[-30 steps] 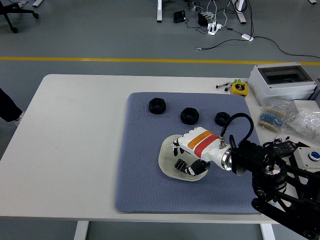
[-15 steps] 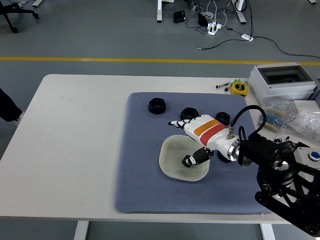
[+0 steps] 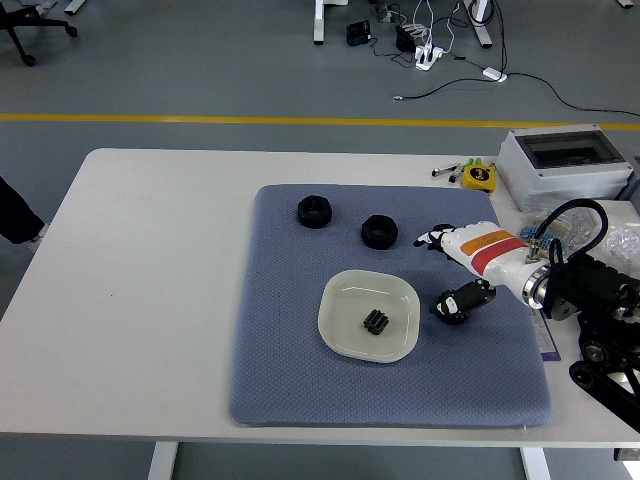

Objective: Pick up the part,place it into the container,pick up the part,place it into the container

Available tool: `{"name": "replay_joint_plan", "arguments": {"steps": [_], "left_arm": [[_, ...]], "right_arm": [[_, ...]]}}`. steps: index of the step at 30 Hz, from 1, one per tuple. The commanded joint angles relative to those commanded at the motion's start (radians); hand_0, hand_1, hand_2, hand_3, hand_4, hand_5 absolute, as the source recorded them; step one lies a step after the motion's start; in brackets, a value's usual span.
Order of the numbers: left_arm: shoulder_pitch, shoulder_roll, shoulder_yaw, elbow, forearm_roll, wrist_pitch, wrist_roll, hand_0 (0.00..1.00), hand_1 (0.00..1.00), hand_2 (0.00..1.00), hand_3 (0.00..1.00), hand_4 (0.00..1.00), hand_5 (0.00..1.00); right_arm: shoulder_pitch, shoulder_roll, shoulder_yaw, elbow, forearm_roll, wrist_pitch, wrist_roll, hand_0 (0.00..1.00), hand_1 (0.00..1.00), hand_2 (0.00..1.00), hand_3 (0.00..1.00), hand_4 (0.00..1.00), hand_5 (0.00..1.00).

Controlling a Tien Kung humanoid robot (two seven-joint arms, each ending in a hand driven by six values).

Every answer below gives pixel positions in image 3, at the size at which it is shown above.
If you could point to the silver black pliers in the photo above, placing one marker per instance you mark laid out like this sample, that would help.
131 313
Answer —
447 171

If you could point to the yellow tape measure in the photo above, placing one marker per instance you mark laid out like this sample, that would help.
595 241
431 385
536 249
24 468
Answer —
479 177

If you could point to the purple printed card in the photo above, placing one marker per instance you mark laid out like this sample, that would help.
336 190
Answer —
547 345

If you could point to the black office chair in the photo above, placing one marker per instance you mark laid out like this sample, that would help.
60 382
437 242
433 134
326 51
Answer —
20 22

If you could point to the clear bag of transparent parts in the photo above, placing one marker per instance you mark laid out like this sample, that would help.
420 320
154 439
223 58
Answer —
625 242

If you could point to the white background desk leg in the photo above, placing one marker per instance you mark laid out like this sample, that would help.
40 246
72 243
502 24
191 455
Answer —
320 22
481 30

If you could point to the black toothed gear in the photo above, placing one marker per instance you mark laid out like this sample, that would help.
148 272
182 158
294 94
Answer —
463 318

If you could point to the white power adapter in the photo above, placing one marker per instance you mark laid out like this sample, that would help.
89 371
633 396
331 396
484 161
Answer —
494 74

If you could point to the grey electrical enclosure box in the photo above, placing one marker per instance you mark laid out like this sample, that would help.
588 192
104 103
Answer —
560 180

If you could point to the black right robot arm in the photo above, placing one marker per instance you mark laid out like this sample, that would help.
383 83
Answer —
600 270

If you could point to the white square dish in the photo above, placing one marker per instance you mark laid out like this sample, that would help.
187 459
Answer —
350 300

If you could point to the blue-grey quilted mat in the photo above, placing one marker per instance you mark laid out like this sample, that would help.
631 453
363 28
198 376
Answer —
300 380

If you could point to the clear bag of blue components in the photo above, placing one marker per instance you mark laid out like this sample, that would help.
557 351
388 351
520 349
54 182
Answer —
572 224

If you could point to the small black nut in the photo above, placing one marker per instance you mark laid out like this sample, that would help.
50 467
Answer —
376 324

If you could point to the person's leg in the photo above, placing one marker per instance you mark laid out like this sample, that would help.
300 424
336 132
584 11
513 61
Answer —
15 215

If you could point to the black power adapter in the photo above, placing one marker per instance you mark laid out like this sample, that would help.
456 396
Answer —
358 33

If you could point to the white table leg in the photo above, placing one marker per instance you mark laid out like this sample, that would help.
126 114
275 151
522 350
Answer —
162 462
535 465

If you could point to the white power strip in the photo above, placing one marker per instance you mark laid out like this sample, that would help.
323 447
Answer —
429 57

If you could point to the black table height controller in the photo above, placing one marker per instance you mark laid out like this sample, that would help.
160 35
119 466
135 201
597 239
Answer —
627 454

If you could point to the large black hex nut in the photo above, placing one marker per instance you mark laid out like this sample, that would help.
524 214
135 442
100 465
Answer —
313 212
380 232

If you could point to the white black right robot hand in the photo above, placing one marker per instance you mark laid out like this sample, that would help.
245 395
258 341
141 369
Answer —
490 250

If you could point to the black charger box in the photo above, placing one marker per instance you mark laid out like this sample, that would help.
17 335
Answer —
405 39

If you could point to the flat white box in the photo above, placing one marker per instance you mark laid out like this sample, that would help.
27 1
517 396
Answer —
625 210

